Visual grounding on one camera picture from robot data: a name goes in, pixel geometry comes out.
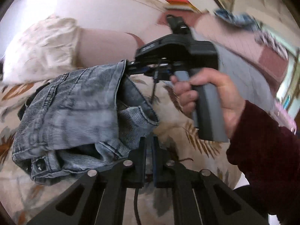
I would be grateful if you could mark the person right hand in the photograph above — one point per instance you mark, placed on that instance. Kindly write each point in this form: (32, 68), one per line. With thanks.
(232, 104)

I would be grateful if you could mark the grey quilted pillow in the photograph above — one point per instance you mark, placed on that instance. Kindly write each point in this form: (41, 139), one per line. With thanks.
(252, 85)

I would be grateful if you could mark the pink cylindrical bolster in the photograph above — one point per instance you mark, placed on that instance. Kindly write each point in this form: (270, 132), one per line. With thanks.
(100, 47)

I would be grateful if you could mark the dark red sleeve forearm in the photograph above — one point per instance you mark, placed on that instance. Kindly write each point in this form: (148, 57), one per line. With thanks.
(268, 155)

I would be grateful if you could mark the leaf pattern bed sheet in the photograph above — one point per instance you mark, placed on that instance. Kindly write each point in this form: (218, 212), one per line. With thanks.
(22, 198)

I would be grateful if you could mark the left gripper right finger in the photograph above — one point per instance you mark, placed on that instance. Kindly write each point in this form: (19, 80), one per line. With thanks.
(199, 197)

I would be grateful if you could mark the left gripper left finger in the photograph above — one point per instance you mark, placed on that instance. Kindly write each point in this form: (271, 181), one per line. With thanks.
(98, 197)

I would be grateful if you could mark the blue patterned cloth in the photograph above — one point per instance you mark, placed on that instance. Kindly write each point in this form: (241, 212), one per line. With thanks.
(242, 20)

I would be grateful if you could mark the stack of books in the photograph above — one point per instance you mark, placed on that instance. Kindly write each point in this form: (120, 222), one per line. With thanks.
(181, 5)

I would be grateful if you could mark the white floral pillow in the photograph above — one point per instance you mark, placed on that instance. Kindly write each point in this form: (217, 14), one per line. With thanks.
(43, 51)

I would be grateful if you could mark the grey acid-wash denim pants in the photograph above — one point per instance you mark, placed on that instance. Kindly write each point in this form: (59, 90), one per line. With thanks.
(83, 120)

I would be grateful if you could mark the pink padded headboard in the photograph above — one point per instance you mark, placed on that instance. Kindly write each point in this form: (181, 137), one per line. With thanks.
(242, 42)

